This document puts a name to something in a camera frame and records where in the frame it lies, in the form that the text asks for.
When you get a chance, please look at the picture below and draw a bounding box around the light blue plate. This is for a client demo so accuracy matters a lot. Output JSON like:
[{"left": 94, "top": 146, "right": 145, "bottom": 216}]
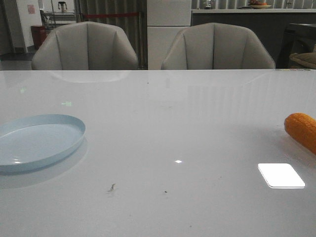
[{"left": 0, "top": 114, "right": 86, "bottom": 173}]

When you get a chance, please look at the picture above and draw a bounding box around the orange toy corn cob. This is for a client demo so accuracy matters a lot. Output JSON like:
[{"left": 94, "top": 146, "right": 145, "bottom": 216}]
[{"left": 284, "top": 113, "right": 316, "bottom": 155}]

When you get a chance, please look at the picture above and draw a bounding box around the grey right armchair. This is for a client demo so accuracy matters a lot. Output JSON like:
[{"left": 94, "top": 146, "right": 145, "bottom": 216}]
[{"left": 161, "top": 23, "right": 275, "bottom": 70}]

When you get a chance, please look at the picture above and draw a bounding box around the grey armchair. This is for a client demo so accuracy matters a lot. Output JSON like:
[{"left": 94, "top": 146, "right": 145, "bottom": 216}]
[
  {"left": 161, "top": 23, "right": 275, "bottom": 70},
  {"left": 31, "top": 21, "right": 138, "bottom": 70}
]

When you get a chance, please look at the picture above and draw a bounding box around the white drawer cabinet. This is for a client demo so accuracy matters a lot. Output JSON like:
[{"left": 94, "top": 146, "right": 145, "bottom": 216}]
[{"left": 147, "top": 0, "right": 192, "bottom": 70}]

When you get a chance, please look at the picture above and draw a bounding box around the grey left armchair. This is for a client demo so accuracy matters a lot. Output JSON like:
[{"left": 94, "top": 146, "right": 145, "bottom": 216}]
[{"left": 31, "top": 21, "right": 138, "bottom": 70}]

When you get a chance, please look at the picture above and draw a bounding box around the red barrier belt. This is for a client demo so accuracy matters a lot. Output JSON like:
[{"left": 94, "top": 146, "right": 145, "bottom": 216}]
[{"left": 81, "top": 12, "right": 141, "bottom": 19}]

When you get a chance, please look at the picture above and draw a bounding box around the dark kitchen counter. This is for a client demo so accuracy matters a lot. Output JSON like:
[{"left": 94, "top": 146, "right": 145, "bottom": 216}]
[{"left": 191, "top": 9, "right": 316, "bottom": 65}]

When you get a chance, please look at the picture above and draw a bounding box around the red trash bin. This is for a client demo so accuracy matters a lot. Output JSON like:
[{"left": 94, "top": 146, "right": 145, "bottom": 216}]
[{"left": 31, "top": 25, "right": 47, "bottom": 49}]

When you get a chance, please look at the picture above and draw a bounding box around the fruit bowl on counter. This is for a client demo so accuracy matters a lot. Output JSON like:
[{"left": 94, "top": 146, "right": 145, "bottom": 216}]
[{"left": 248, "top": 0, "right": 271, "bottom": 9}]

